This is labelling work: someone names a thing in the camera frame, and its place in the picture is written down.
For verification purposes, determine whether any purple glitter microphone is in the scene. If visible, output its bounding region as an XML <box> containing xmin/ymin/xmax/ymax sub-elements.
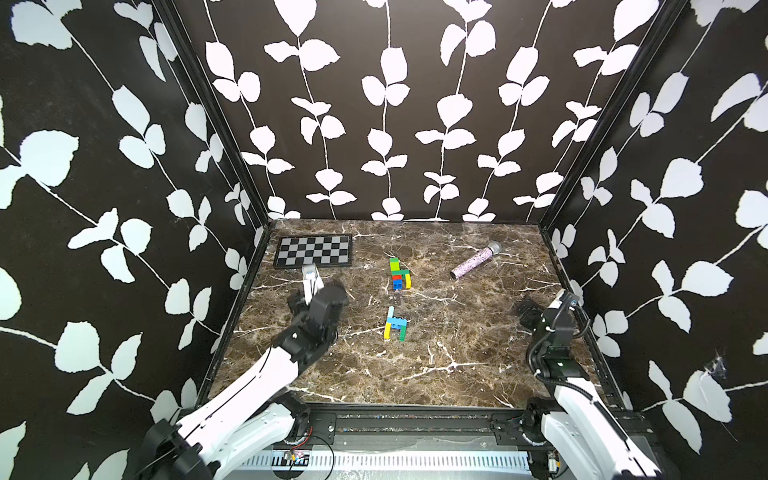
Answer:
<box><xmin>450</xmin><ymin>241</ymin><xmax>502</xmax><ymax>280</ymax></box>

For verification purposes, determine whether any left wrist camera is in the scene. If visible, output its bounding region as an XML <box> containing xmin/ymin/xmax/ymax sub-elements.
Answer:
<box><xmin>302</xmin><ymin>264</ymin><xmax>324</xmax><ymax>305</ymax></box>

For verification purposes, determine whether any white perforated strip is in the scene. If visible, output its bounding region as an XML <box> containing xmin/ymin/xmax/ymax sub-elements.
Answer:
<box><xmin>238</xmin><ymin>450</ymin><xmax>531</xmax><ymax>475</ymax></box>

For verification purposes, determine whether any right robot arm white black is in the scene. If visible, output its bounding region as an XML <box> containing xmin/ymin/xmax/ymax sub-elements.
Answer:
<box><xmin>515</xmin><ymin>290</ymin><xmax>664</xmax><ymax>479</ymax></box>

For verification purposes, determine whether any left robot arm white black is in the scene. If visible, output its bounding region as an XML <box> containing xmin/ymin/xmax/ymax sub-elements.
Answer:
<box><xmin>132</xmin><ymin>281</ymin><xmax>349</xmax><ymax>479</ymax></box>

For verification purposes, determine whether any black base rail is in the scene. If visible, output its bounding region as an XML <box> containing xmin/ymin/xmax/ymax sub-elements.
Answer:
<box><xmin>249</xmin><ymin>394</ymin><xmax>563</xmax><ymax>448</ymax></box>

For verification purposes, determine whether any dark green long lego brick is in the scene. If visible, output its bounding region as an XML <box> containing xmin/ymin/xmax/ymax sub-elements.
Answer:
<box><xmin>391</xmin><ymin>270</ymin><xmax>410</xmax><ymax>280</ymax></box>

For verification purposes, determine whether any black white checkerboard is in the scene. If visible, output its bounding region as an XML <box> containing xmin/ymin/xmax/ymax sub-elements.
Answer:
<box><xmin>273</xmin><ymin>234</ymin><xmax>353</xmax><ymax>269</ymax></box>

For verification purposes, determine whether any light blue long lego brick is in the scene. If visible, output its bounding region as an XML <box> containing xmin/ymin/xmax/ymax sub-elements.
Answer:
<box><xmin>387</xmin><ymin>317</ymin><xmax>408</xmax><ymax>329</ymax></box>

